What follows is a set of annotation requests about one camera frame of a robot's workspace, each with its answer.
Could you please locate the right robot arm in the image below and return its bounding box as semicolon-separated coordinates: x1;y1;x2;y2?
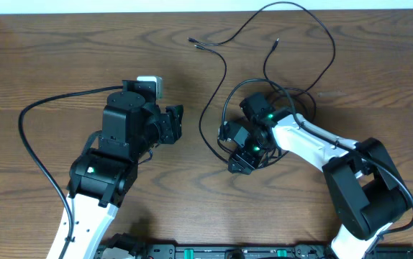
218;93;413;258

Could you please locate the black USB-A cable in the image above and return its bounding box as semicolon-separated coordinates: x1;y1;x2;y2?
187;1;337;109

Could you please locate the black USB-C cable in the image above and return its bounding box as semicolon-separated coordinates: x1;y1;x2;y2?
194;37;290;170

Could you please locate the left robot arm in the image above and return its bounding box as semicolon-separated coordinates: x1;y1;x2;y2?
47;91;183;258

